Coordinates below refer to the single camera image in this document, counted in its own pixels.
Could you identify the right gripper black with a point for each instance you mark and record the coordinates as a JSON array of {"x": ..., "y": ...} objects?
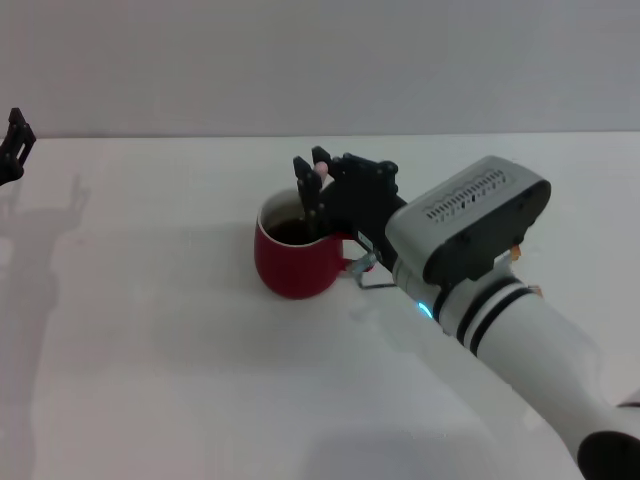
[{"x": 360, "y": 215}]

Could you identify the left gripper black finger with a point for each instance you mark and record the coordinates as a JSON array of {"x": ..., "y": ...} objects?
[{"x": 17, "y": 147}]

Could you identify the red ceramic cup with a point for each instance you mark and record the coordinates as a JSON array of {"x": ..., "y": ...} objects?
[{"x": 295, "y": 270}]

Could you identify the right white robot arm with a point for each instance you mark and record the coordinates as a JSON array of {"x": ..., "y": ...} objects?
[{"x": 525, "y": 360}]

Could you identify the dark brown coffee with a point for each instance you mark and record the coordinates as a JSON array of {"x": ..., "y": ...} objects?
[{"x": 290, "y": 232}]

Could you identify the right silver wrist camera housing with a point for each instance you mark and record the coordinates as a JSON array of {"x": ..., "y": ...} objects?
[{"x": 465, "y": 220}]

